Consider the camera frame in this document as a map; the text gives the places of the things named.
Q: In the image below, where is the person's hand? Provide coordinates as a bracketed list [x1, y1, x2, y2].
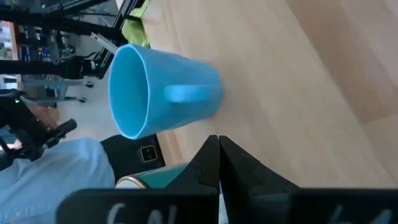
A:
[26, 104, 60, 131]

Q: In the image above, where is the black metal table frame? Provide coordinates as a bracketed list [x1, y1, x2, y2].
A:
[0, 0, 147, 44]

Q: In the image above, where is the person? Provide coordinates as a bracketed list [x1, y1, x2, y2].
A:
[0, 136, 116, 224]

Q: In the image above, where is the black table-level camera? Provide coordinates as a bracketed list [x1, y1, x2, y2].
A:
[101, 133, 165, 184]

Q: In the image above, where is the large teal ribbed mug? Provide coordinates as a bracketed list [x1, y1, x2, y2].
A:
[114, 162, 190, 190]

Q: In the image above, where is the green cloth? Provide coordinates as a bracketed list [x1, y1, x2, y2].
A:
[121, 0, 152, 48]

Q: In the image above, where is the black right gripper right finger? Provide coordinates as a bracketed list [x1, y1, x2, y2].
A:
[220, 136, 398, 224]

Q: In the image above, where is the black wheeled stand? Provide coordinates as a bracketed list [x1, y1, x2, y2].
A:
[0, 57, 108, 103]

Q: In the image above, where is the silver aluminium bracket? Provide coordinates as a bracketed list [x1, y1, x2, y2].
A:
[91, 32, 119, 54]

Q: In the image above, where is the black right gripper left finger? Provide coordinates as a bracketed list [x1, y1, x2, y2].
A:
[55, 135, 220, 224]

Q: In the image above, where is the light blue mug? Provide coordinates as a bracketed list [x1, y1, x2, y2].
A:
[108, 43, 224, 140]

